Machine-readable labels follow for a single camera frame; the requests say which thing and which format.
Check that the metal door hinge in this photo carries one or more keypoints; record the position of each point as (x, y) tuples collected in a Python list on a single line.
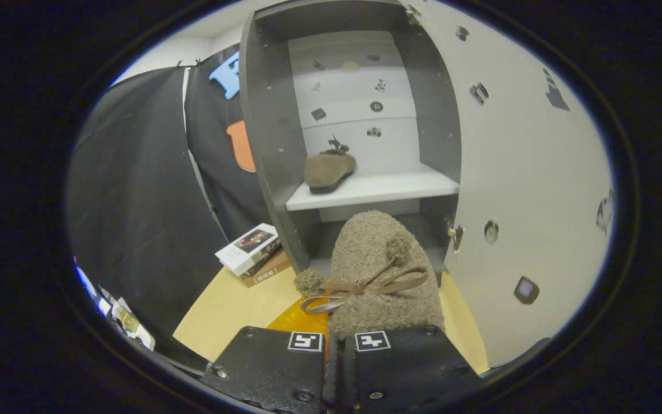
[(456, 234), (411, 12)]

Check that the blue and white clutter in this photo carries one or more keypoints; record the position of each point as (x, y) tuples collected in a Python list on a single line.
[(130, 325)]

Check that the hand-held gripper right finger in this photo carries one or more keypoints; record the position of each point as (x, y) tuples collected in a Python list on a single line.
[(405, 368)]

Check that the dark thin book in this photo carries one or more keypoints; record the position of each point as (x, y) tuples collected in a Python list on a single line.
[(268, 259)]

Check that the grey shoe cabinet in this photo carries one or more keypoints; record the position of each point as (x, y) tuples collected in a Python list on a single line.
[(262, 144)]

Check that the black backdrop cloth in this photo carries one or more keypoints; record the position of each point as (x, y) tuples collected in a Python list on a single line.
[(135, 201)]

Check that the light grey shoe cabinet door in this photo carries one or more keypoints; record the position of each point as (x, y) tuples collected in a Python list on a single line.
[(526, 172)]

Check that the brown book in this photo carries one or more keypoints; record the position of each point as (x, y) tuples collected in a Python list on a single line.
[(265, 275)]

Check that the white book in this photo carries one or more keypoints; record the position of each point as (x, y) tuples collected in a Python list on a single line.
[(242, 247)]

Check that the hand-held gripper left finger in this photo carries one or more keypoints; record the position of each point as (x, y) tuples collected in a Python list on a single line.
[(273, 374)]

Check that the white cabinet shelf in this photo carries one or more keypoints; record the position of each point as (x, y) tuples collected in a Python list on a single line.
[(388, 187)]

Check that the brown fluffy shoe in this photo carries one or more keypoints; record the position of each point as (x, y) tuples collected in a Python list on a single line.
[(328, 169), (365, 247)]

